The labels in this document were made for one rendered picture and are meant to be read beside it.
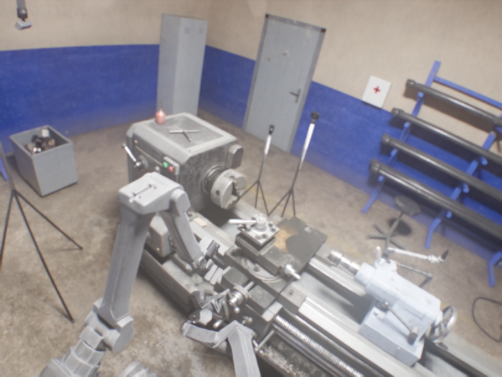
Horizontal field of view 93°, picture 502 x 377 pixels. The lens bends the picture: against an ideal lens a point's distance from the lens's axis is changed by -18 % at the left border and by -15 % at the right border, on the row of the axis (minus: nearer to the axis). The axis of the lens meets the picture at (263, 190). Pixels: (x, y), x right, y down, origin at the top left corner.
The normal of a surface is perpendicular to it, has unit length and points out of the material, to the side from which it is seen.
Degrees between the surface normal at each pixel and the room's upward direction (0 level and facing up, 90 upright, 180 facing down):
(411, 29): 90
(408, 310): 82
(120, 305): 84
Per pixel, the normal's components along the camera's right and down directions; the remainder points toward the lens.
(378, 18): -0.57, 0.36
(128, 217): -0.32, 0.07
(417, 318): -0.51, 0.15
